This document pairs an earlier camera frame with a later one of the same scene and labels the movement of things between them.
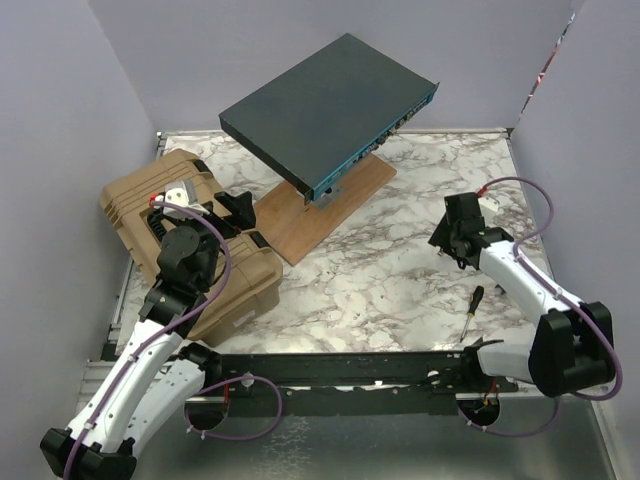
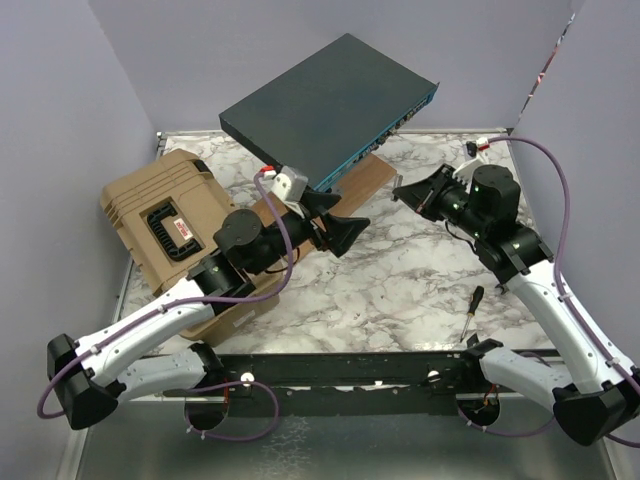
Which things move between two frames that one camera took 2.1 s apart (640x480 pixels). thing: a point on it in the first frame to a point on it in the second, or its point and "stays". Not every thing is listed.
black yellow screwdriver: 476,301 stays
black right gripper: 441,237 to 423,196
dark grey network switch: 318,120 stays
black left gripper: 240,203 to 339,231
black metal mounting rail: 351,384 stays
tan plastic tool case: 251,271 stays
